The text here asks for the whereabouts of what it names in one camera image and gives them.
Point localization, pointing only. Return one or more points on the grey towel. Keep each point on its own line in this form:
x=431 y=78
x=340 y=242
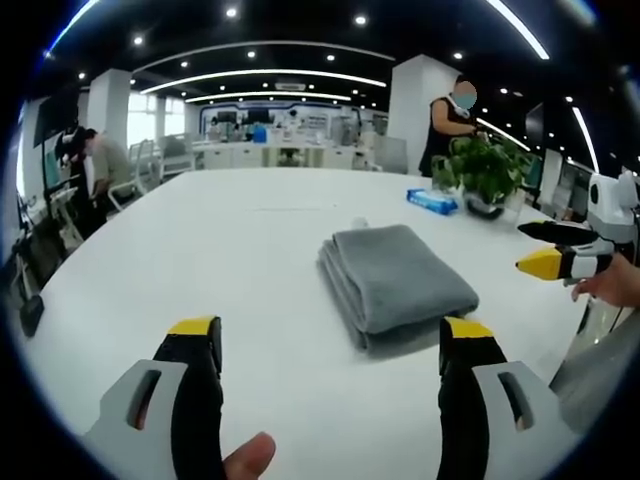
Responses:
x=395 y=285

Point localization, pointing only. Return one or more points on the person's right hand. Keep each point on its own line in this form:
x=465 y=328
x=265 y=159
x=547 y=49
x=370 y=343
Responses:
x=612 y=285

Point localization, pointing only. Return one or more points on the person's left hand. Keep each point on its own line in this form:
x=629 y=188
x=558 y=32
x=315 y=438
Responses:
x=250 y=457

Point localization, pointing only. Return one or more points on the green potted plant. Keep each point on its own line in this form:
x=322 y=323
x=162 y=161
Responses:
x=482 y=172

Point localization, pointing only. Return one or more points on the person's grey clothing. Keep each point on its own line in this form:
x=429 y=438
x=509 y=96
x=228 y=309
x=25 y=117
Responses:
x=597 y=375

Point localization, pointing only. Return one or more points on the blue wet wipes packet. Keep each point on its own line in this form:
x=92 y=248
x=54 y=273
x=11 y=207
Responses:
x=432 y=199

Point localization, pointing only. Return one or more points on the white office chair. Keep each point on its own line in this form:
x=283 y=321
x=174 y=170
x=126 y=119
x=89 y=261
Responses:
x=176 y=156
x=131 y=180

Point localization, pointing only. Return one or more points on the wall monitor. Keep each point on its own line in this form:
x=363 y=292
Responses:
x=55 y=116

